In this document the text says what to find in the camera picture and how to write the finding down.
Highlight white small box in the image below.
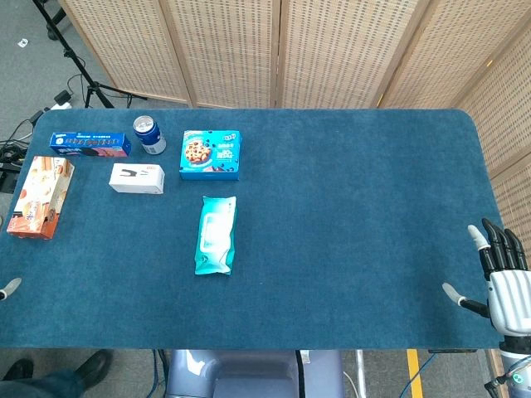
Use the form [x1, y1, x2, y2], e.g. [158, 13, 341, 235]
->
[108, 163, 166, 195]

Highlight wooden woven folding screen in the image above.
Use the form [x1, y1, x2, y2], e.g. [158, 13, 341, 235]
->
[57, 0, 531, 398]

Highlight long blue cookie package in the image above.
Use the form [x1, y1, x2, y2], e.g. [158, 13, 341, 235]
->
[49, 132, 132, 158]

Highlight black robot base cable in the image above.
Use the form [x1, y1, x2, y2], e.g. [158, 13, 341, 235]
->
[295, 350, 307, 398]

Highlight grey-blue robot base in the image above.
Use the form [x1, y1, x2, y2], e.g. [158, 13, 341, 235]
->
[164, 349, 345, 398]

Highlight white power strip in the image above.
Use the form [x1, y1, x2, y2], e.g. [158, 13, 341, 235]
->
[49, 90, 74, 111]

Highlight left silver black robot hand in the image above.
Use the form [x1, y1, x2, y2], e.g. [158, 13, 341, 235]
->
[0, 277, 23, 302]

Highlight black tripod stand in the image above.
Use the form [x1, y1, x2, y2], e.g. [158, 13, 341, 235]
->
[32, 0, 148, 109]

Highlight blue soda can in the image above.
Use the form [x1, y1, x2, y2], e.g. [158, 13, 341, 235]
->
[133, 115, 167, 156]

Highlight blue floor cable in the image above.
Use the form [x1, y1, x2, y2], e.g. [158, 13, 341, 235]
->
[150, 349, 170, 398]
[398, 352, 437, 398]

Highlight blue jeans leg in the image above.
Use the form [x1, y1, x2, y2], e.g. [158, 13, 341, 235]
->
[0, 368, 86, 398]

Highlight blue felt table cover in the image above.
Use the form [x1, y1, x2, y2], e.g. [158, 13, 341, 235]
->
[0, 108, 505, 351]

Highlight orange wafer biscuit box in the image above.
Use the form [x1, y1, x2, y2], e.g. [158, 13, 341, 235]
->
[6, 155, 76, 240]

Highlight black leather shoe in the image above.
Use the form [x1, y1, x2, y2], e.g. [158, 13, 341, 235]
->
[74, 349, 114, 389]
[0, 357, 35, 381]

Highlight blue chocolate chip cookie box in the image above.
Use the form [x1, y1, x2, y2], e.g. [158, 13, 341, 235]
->
[178, 129, 241, 182]

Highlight teal wet wipes pack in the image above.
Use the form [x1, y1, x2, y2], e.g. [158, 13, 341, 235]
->
[194, 196, 237, 277]

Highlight black floor cable bundle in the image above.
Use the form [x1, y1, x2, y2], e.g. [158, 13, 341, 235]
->
[0, 108, 46, 194]

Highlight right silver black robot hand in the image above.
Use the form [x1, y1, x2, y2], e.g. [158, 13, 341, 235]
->
[441, 218, 531, 335]

